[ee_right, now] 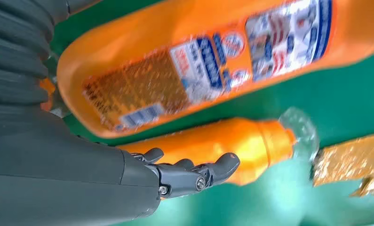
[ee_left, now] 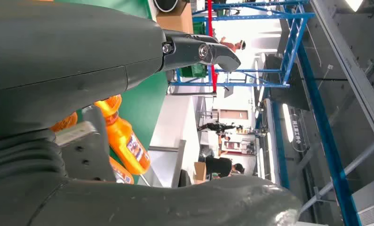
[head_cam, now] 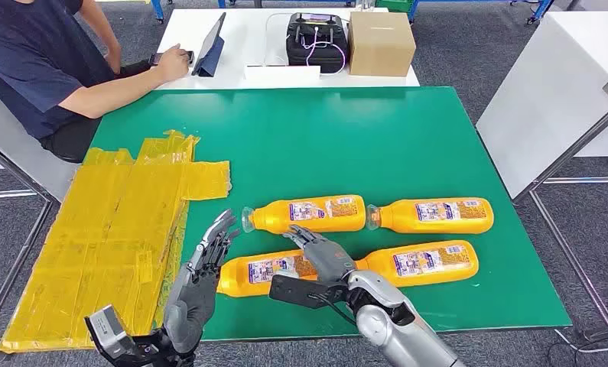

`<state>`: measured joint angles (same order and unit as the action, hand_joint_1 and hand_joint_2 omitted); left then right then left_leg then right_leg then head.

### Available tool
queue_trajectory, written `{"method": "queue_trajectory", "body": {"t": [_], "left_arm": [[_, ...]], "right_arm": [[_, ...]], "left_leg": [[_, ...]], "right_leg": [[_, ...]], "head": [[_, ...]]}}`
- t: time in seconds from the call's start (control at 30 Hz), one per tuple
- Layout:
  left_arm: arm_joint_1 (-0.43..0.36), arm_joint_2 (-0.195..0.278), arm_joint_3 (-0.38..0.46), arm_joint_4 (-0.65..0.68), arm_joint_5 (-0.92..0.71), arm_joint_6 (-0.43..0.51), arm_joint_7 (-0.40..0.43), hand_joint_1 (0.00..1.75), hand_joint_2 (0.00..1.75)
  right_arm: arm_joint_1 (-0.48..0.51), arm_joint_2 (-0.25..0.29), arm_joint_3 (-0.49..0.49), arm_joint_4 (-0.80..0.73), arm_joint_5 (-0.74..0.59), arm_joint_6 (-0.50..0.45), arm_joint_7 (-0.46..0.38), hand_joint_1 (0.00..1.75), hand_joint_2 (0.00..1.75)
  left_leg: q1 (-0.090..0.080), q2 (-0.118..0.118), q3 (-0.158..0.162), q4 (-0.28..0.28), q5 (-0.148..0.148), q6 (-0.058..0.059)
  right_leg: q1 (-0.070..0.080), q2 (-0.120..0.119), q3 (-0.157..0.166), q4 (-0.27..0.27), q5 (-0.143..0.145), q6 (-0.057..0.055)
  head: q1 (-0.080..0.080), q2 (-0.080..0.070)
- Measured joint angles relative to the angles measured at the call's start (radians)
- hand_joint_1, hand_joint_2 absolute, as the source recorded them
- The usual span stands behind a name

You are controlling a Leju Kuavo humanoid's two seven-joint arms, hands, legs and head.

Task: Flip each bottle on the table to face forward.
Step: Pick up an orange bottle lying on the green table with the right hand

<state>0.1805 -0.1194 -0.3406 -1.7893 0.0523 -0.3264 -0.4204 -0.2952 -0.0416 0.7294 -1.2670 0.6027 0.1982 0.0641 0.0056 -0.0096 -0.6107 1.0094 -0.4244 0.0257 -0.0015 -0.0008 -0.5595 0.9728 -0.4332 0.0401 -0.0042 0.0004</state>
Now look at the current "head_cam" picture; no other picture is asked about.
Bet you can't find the green table mat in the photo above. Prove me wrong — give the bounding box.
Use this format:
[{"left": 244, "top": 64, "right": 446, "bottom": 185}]
[{"left": 83, "top": 86, "right": 573, "bottom": 341}]

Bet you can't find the black equipment case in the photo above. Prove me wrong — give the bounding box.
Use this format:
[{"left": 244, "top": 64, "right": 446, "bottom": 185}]
[{"left": 285, "top": 20, "right": 350, "bottom": 75}]

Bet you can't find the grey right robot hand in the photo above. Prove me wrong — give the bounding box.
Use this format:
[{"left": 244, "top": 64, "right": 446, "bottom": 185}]
[{"left": 282, "top": 224, "right": 358, "bottom": 284}]

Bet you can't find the brown cardboard box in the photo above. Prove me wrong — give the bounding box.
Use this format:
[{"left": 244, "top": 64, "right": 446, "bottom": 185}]
[{"left": 347, "top": 11, "right": 417, "bottom": 78}]

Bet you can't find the black smartphone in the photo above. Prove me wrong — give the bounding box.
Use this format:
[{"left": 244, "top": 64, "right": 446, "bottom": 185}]
[{"left": 148, "top": 50, "right": 196, "bottom": 67}]

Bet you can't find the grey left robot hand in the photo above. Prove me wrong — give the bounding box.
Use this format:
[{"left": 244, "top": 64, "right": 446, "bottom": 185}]
[{"left": 162, "top": 209, "right": 242, "bottom": 356}]

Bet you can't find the orange detergent bottle clear cap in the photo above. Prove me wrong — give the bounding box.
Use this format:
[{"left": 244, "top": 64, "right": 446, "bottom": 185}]
[
  {"left": 216, "top": 248, "right": 319, "bottom": 299},
  {"left": 355, "top": 239, "right": 480, "bottom": 289},
  {"left": 366, "top": 196, "right": 495, "bottom": 235},
  {"left": 241, "top": 194, "right": 367, "bottom": 235}
]

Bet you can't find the black remote controller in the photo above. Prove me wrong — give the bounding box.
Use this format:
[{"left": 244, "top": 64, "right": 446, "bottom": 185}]
[{"left": 288, "top": 12, "right": 348, "bottom": 47}]

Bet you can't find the person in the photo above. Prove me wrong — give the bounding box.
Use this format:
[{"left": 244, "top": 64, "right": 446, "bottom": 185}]
[{"left": 0, "top": 0, "right": 196, "bottom": 164}]

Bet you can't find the green plastic crate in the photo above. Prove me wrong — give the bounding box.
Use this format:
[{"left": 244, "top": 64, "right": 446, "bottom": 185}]
[{"left": 375, "top": 0, "right": 416, "bottom": 14}]

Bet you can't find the person's right hand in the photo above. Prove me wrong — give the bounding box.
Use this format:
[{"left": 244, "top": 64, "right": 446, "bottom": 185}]
[{"left": 154, "top": 44, "right": 192, "bottom": 85}]

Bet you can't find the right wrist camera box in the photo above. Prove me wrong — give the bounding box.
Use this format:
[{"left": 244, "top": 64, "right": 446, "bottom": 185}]
[{"left": 268, "top": 269, "right": 350, "bottom": 310}]

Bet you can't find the tablet in blue folio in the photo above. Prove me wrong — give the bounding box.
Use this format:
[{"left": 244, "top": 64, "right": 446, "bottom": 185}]
[{"left": 190, "top": 11, "right": 227, "bottom": 79}]

